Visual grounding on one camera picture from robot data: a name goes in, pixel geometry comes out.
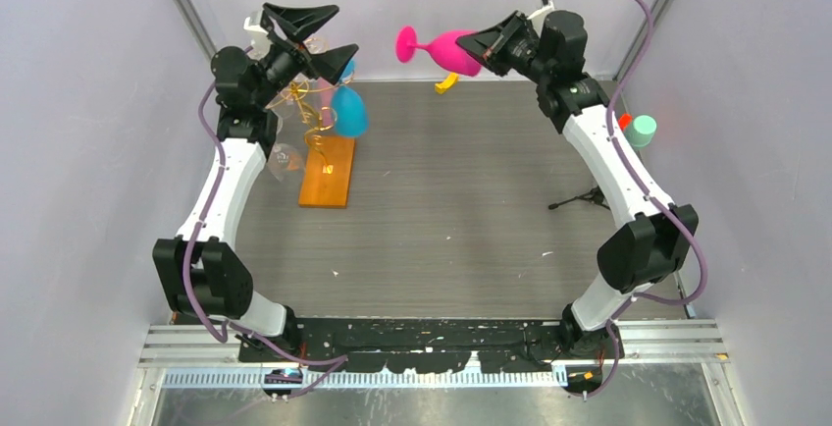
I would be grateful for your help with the gold wire glass rack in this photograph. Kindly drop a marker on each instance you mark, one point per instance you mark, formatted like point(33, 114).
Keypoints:
point(299, 99)

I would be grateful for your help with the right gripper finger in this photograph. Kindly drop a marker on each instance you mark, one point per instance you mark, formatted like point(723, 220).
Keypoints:
point(493, 36)
point(484, 54)

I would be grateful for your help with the yellow toy piece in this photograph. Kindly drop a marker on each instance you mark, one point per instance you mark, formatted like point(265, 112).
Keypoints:
point(446, 84)

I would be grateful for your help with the mint green cylinder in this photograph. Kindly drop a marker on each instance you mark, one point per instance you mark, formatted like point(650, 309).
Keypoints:
point(641, 131)

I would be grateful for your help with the pink wine glass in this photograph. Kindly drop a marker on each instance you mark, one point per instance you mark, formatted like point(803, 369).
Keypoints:
point(443, 50)

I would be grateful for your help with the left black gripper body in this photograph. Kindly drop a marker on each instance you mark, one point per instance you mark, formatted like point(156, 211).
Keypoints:
point(280, 68)

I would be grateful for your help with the blue wine glass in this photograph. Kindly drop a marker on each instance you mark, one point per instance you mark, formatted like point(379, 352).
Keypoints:
point(351, 115)

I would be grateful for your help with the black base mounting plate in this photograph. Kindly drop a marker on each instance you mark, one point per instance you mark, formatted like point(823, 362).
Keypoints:
point(431, 345)

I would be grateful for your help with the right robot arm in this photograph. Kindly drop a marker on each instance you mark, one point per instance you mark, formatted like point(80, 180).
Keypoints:
point(652, 232)

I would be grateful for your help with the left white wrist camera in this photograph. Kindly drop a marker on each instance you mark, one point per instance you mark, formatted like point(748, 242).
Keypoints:
point(254, 28)

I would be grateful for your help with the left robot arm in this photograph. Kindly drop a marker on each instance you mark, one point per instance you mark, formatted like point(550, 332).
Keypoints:
point(199, 271)

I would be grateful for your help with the clear wine glass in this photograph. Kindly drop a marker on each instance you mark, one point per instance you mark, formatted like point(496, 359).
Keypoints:
point(316, 45)
point(285, 163)
point(273, 127)

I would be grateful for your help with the red toy piece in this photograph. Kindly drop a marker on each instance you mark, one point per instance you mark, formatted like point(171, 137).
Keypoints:
point(624, 121)

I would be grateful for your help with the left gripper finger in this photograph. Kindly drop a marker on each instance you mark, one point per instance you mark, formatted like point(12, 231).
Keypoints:
point(331, 64)
point(296, 23)

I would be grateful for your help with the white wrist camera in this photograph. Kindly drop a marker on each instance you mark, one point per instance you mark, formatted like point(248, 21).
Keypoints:
point(254, 28)
point(547, 6)

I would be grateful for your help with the orange wooden rack base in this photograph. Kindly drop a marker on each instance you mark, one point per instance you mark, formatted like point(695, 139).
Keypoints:
point(328, 171)

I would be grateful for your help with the clear wine glass top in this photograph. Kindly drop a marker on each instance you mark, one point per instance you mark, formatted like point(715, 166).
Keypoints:
point(316, 45)

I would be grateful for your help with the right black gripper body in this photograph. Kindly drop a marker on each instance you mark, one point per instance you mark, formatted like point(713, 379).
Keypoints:
point(520, 52)

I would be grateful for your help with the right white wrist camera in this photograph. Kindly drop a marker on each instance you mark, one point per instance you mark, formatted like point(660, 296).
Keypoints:
point(547, 6)

